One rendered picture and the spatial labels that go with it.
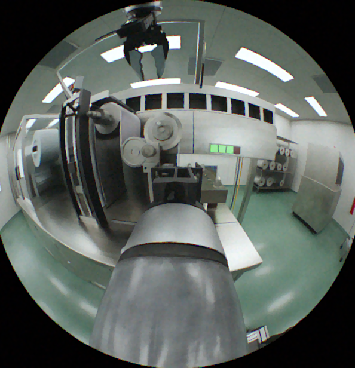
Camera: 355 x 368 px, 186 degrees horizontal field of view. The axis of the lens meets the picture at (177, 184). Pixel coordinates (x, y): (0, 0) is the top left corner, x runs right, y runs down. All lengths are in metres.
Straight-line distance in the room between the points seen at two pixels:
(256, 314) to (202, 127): 1.68
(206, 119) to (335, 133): 4.38
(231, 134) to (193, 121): 0.28
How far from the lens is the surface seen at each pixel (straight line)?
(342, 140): 4.60
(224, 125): 0.82
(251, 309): 1.37
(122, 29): 0.23
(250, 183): 1.19
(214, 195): 0.44
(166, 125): 0.40
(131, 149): 0.45
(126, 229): 0.45
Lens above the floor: 1.19
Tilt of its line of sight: 20 degrees down
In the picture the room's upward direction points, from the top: straight up
